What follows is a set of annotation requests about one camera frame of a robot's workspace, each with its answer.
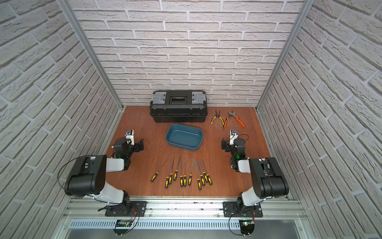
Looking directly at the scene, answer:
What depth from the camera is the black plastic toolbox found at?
1.00 metres

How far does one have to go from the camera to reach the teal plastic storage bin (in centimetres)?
96

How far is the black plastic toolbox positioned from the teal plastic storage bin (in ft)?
0.19
